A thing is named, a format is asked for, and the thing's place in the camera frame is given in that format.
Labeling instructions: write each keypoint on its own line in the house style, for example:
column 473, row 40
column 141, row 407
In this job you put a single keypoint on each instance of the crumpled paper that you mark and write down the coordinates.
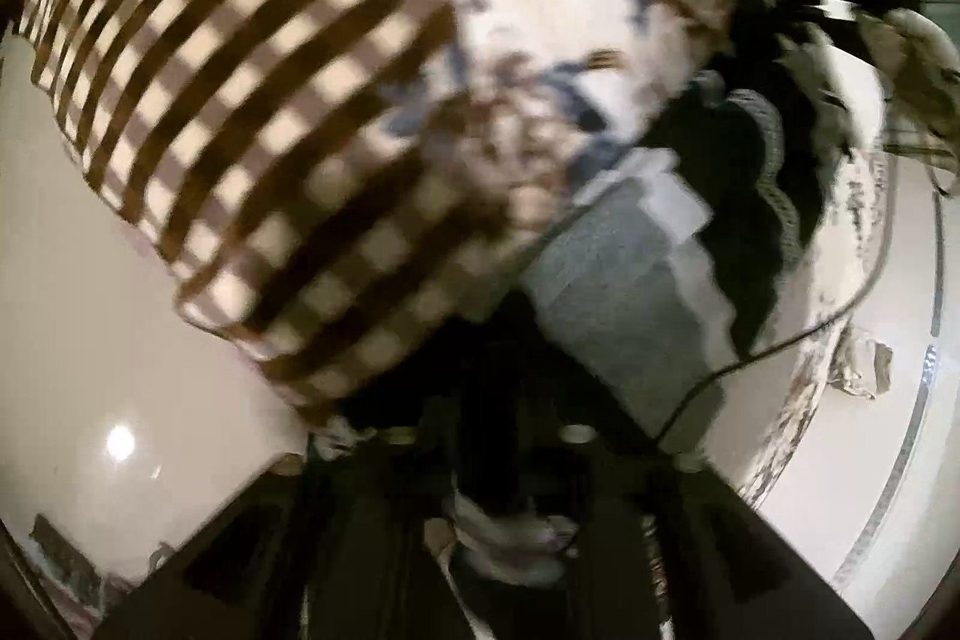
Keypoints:
column 862, row 364

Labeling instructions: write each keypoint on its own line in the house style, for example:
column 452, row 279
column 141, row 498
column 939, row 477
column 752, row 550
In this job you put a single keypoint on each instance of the pale patterned cloth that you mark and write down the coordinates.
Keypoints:
column 919, row 63

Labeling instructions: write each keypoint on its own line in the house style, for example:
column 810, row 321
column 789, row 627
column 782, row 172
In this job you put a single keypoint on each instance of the black garment with knit trim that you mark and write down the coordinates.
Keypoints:
column 750, row 205

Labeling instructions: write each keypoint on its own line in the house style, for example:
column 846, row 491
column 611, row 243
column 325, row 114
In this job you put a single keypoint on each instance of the small white cloth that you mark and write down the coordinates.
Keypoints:
column 510, row 535

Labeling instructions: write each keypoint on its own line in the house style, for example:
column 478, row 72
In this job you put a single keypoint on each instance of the brown checked blanket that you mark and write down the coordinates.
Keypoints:
column 225, row 108

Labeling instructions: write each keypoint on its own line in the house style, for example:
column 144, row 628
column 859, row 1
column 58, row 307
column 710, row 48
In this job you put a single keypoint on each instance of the grey garment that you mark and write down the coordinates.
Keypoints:
column 615, row 295

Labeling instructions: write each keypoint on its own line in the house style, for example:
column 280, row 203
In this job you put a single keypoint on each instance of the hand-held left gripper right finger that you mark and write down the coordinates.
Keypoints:
column 559, row 400

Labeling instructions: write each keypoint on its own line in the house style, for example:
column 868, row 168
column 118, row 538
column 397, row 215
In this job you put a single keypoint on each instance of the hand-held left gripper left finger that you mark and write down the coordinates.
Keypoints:
column 450, row 400

